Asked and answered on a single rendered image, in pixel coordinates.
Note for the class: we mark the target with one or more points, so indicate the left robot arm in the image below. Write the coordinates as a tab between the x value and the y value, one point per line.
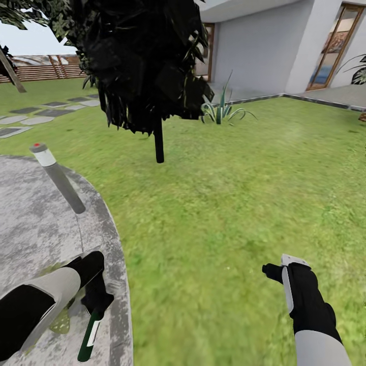
29	308

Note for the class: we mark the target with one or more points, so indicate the insectifuge atomizer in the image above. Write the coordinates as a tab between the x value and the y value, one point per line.
90	337

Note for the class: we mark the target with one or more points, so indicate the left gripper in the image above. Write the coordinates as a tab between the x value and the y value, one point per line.
98	299

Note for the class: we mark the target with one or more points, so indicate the pot plant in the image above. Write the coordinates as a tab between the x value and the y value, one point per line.
72	307

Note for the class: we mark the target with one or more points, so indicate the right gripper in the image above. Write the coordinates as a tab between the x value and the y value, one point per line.
273	271

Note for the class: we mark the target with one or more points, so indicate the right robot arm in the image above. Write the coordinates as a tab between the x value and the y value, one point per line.
317	340

